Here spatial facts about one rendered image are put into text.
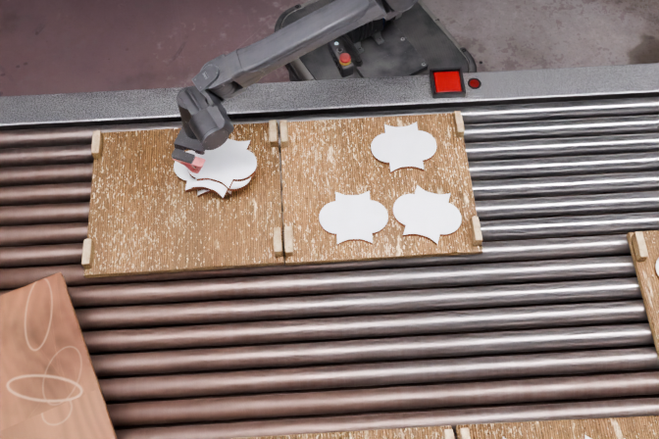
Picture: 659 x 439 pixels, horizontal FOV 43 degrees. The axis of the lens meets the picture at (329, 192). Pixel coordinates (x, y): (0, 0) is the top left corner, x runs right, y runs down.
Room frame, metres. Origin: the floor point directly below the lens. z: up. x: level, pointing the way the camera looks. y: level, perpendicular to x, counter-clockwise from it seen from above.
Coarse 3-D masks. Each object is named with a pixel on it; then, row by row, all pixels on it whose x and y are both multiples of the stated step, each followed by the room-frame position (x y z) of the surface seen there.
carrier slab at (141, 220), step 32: (256, 128) 1.05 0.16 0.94; (96, 160) 0.97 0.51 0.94; (128, 160) 0.97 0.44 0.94; (160, 160) 0.97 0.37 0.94; (96, 192) 0.89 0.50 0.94; (128, 192) 0.89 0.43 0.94; (160, 192) 0.89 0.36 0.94; (192, 192) 0.89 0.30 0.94; (256, 192) 0.88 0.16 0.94; (96, 224) 0.81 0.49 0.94; (128, 224) 0.81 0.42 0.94; (160, 224) 0.81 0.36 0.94; (192, 224) 0.81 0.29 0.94; (224, 224) 0.81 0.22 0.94; (256, 224) 0.81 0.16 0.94; (96, 256) 0.74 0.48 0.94; (128, 256) 0.74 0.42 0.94; (160, 256) 0.74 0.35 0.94; (192, 256) 0.73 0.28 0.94; (224, 256) 0.73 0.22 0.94; (256, 256) 0.73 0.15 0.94
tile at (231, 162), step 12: (228, 144) 0.97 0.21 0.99; (240, 144) 0.97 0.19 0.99; (204, 156) 0.94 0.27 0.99; (216, 156) 0.94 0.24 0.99; (228, 156) 0.94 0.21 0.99; (240, 156) 0.94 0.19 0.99; (252, 156) 0.94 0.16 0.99; (204, 168) 0.92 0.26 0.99; (216, 168) 0.91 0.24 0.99; (228, 168) 0.91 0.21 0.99; (240, 168) 0.91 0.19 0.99; (252, 168) 0.91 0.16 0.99; (216, 180) 0.89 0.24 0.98; (228, 180) 0.88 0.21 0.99; (240, 180) 0.89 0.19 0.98
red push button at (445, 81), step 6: (438, 72) 1.21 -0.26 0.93; (444, 72) 1.21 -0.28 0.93; (450, 72) 1.21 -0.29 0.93; (456, 72) 1.21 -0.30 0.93; (438, 78) 1.19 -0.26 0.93; (444, 78) 1.19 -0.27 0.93; (450, 78) 1.19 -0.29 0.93; (456, 78) 1.19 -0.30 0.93; (438, 84) 1.17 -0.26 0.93; (444, 84) 1.17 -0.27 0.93; (450, 84) 1.17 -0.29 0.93; (456, 84) 1.17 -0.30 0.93; (438, 90) 1.15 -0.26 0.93; (444, 90) 1.15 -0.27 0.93; (450, 90) 1.15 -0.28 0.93; (456, 90) 1.15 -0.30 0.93
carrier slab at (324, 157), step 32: (288, 128) 1.05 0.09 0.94; (320, 128) 1.05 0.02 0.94; (352, 128) 1.04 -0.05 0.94; (448, 128) 1.04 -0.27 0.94; (288, 160) 0.96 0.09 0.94; (320, 160) 0.96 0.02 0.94; (352, 160) 0.96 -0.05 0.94; (448, 160) 0.96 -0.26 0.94; (288, 192) 0.88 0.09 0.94; (320, 192) 0.88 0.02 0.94; (352, 192) 0.88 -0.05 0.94; (384, 192) 0.88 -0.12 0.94; (448, 192) 0.88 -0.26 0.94; (288, 224) 0.80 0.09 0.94; (320, 224) 0.80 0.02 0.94; (320, 256) 0.73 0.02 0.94; (352, 256) 0.73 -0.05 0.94; (384, 256) 0.73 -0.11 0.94; (416, 256) 0.73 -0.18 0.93
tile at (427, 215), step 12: (420, 192) 0.87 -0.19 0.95; (396, 204) 0.84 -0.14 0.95; (408, 204) 0.84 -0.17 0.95; (420, 204) 0.84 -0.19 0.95; (432, 204) 0.84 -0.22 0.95; (444, 204) 0.84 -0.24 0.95; (396, 216) 0.82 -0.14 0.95; (408, 216) 0.82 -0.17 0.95; (420, 216) 0.81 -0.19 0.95; (432, 216) 0.81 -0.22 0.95; (444, 216) 0.81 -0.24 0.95; (456, 216) 0.81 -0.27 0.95; (408, 228) 0.79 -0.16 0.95; (420, 228) 0.78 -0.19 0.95; (432, 228) 0.78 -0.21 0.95; (444, 228) 0.78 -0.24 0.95; (456, 228) 0.78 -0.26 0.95; (432, 240) 0.76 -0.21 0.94
